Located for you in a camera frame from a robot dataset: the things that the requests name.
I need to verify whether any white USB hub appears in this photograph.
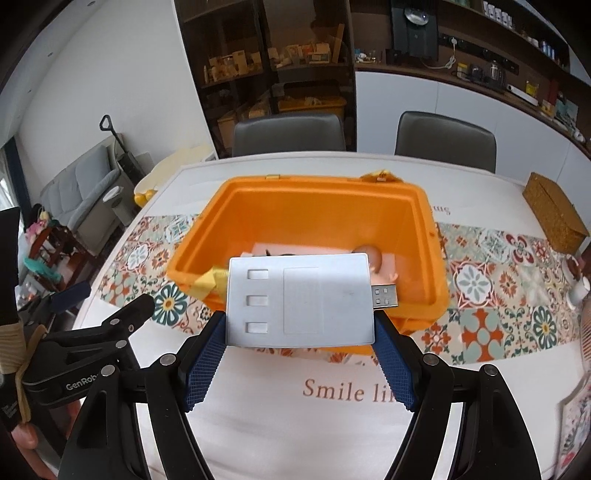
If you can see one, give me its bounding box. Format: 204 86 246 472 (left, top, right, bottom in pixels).
225 253 398 348

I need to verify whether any silver oval metal case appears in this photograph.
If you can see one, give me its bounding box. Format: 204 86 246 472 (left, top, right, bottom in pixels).
353 244 383 273

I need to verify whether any person's left hand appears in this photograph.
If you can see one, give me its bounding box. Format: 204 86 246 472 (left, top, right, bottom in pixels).
1 322 56 479

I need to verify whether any red wooden child chair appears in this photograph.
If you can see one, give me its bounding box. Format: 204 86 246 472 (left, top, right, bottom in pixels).
23 224 98 293

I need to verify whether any grey sofa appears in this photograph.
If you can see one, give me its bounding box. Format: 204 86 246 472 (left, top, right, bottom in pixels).
40 144 120 233

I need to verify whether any patterned tile table runner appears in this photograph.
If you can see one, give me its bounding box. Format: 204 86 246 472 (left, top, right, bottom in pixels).
98 215 590 365

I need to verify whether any orange plastic storage crate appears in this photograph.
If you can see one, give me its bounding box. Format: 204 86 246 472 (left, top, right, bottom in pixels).
167 172 449 333

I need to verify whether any upright vacuum cleaner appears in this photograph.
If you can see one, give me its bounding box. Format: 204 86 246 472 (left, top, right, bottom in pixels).
99 114 145 186

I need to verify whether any yellow cream baby chair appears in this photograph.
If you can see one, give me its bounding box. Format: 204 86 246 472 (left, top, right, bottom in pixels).
133 144 216 208

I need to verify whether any small white cup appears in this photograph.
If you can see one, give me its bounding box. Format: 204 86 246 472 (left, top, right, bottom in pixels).
566 276 591 310

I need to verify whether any woven wicker tissue box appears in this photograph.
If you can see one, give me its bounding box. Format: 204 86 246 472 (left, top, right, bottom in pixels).
522 172 589 255

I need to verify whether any left grey dining chair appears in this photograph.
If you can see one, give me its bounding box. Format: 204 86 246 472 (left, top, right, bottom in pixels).
231 113 346 157

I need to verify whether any grey dining chair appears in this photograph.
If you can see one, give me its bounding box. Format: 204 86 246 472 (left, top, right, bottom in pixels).
231 113 346 157
394 111 497 173

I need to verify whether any dark wooden shelf cabinet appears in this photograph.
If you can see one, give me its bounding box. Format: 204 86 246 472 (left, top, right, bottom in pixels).
175 1 590 155

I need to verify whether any right grey dining chair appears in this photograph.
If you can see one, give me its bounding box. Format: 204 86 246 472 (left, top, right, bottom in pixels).
394 111 497 173

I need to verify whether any black coffee machine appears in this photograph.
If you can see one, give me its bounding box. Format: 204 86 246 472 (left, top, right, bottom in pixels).
391 5 439 60

